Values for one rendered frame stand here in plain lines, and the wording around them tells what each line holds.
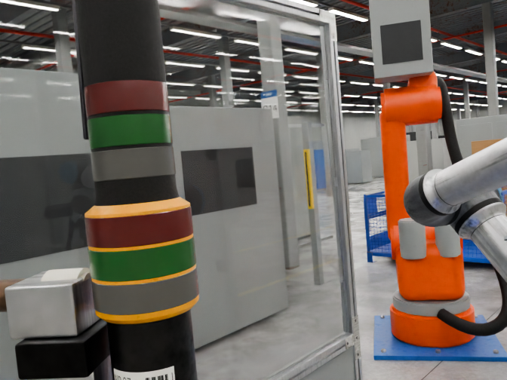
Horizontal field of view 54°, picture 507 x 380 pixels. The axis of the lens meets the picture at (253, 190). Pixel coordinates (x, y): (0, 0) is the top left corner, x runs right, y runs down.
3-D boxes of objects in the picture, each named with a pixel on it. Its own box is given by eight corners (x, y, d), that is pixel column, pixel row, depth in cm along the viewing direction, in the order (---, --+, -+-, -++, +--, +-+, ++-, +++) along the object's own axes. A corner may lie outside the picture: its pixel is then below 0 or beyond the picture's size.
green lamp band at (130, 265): (71, 285, 19) (67, 254, 19) (115, 261, 23) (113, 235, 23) (181, 279, 19) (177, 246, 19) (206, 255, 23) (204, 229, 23)
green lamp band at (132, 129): (75, 150, 19) (71, 118, 19) (110, 151, 23) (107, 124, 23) (158, 142, 19) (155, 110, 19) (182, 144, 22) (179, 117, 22)
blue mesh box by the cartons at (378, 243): (365, 262, 713) (361, 194, 708) (405, 246, 807) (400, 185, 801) (425, 267, 654) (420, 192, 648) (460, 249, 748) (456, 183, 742)
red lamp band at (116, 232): (67, 252, 19) (63, 220, 19) (112, 234, 23) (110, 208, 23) (177, 244, 19) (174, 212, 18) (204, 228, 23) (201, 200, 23)
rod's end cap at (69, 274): (31, 276, 21) (77, 273, 20) (56, 265, 23) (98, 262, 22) (37, 323, 21) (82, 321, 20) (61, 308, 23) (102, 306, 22)
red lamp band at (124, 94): (71, 117, 19) (67, 84, 19) (107, 122, 23) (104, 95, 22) (155, 108, 19) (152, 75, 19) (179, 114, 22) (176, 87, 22)
